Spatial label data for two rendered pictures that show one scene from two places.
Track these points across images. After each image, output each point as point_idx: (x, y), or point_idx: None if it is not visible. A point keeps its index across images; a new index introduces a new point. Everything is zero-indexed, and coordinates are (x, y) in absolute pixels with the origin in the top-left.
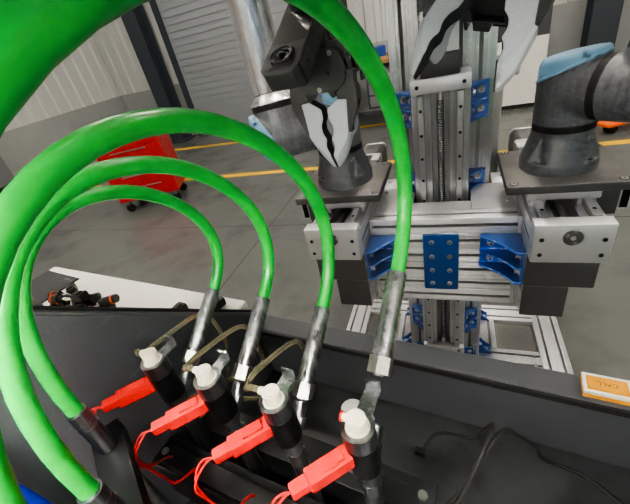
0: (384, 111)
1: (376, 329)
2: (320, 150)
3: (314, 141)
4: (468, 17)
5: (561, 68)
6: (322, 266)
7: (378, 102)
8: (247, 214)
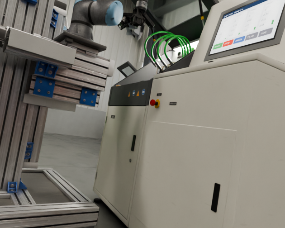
0: (150, 37)
1: (154, 62)
2: (140, 35)
3: (141, 34)
4: (125, 24)
5: (66, 29)
6: (153, 55)
7: (151, 36)
8: (160, 44)
